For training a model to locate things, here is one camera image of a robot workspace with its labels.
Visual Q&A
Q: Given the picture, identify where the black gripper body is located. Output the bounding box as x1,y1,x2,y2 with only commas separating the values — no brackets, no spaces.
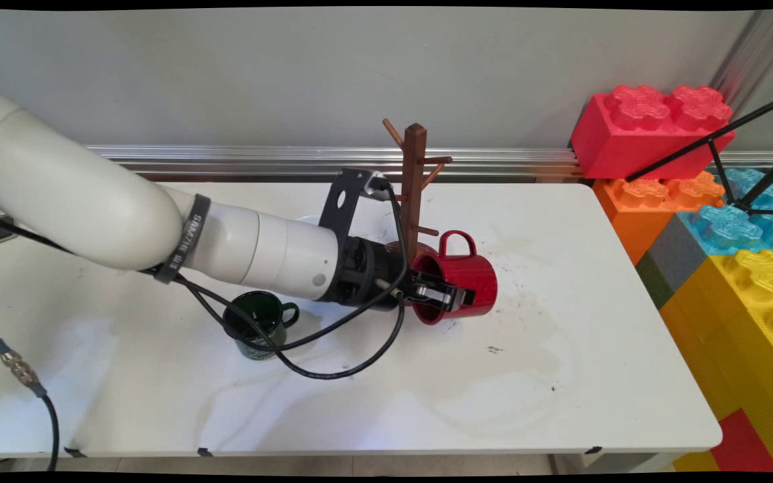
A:
338,235,422,311

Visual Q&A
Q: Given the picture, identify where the red enamel mug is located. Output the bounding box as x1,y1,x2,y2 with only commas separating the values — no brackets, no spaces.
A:
411,230,499,326

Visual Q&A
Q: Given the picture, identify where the brown wooden mug tree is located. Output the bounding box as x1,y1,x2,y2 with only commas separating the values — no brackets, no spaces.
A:
382,119,453,268

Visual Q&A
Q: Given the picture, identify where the dark green enamel mug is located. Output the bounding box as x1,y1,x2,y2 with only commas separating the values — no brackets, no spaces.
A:
223,290,300,361

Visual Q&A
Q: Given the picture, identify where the giant orange toy brick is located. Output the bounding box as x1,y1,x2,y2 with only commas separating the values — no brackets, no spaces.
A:
592,172,726,266

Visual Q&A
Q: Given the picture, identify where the dark green toy block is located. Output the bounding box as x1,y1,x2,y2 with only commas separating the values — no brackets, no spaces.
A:
635,254,674,311

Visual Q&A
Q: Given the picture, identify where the giant red toy brick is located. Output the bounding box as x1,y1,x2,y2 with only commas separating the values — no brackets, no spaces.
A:
570,85,736,182

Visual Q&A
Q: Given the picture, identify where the giant blue toy brick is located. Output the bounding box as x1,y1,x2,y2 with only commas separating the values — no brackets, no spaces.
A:
678,168,773,258

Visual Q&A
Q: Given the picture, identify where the giant yellow toy brick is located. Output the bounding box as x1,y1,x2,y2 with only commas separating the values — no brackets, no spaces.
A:
658,248,773,474

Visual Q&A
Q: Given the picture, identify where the black tripod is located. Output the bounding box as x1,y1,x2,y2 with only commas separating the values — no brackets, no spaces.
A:
626,89,773,217

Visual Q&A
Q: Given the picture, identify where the flat red toy block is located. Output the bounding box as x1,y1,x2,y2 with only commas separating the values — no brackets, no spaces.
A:
709,409,773,474

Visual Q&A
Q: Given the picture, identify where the black camera cable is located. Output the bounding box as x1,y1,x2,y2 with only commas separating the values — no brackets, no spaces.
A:
0,188,409,353

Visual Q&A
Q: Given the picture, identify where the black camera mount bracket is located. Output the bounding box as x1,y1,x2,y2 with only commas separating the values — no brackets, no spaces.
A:
319,168,393,237

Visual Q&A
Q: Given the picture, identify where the horizontal aluminium rail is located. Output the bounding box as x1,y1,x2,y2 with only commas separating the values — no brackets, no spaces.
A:
88,145,773,183

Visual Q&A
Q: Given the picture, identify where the black printed strap band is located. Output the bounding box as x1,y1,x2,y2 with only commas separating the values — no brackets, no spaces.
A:
154,194,211,284

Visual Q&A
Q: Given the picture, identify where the black cable with metal connector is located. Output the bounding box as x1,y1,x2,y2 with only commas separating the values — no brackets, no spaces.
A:
0,321,60,472

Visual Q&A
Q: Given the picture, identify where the slanted aluminium post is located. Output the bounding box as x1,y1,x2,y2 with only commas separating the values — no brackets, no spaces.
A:
709,10,773,128

